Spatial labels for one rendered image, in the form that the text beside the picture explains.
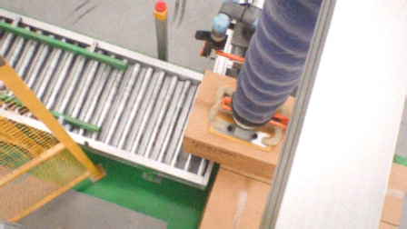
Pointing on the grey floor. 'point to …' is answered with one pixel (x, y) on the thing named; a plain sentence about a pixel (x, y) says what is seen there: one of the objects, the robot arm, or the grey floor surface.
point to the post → (162, 34)
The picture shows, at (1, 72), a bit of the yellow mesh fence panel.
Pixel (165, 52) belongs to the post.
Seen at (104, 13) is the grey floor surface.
